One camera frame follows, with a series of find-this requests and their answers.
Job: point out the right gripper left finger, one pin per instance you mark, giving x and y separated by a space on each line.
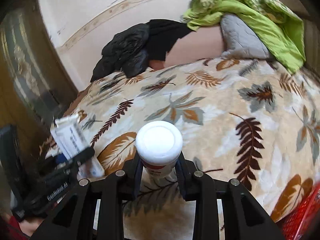
94 210

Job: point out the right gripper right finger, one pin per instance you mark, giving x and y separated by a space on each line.
243 216

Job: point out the white cardboard box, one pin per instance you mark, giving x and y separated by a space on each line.
70 140

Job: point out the white cap pill bottle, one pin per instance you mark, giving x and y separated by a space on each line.
159 144

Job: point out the red plastic basket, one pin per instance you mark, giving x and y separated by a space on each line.
300 219

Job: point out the dark wooden door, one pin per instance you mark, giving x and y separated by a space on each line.
35 87

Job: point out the leaf pattern fleece blanket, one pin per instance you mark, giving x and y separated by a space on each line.
246 119

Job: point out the black puffer jacket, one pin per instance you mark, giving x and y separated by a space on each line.
124 52

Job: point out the grey quilted pillow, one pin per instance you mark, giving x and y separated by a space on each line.
241 41

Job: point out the black cloth garment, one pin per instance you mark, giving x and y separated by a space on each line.
163 34

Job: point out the green floral quilt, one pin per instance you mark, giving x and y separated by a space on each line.
277 26

